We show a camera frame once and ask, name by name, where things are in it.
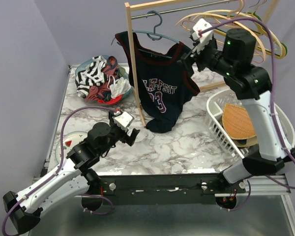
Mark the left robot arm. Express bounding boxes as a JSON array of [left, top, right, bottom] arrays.
[[1, 109, 139, 235]]

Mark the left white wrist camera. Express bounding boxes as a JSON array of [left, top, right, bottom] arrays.
[[113, 111, 134, 133]]

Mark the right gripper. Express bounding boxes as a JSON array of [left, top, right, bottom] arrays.
[[177, 35, 235, 78]]

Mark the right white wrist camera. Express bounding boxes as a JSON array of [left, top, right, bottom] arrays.
[[190, 18, 214, 48]]

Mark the green yellow hanger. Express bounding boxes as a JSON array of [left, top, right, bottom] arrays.
[[208, 9, 288, 63]]

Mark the wicker woven hat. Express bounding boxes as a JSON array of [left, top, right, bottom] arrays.
[[222, 103, 258, 148]]

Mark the watermelon pattern plate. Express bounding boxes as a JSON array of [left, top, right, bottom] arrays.
[[55, 131, 87, 164]]

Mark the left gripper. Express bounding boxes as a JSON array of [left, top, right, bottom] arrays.
[[98, 111, 140, 156]]

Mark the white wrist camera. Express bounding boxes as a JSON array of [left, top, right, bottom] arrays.
[[190, 18, 214, 48], [113, 111, 134, 133]]

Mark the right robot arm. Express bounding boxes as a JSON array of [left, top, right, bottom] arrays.
[[181, 28, 295, 193]]

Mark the wooden clothes rack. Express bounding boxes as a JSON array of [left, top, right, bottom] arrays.
[[124, 0, 286, 128]]

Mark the blue plastic hanger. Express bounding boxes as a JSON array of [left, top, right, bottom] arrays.
[[110, 10, 180, 59]]

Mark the navy maroon tank top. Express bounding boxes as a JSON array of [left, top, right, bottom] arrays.
[[115, 30, 201, 134]]

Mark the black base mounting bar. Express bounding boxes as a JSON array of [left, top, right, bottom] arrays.
[[87, 173, 246, 205]]

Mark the aluminium frame rail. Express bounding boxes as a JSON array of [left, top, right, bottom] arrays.
[[32, 175, 291, 196]]

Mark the black white striped shirt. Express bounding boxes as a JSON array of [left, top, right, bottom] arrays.
[[75, 56, 107, 98]]

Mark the white laundry basket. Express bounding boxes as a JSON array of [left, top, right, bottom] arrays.
[[205, 88, 295, 163]]

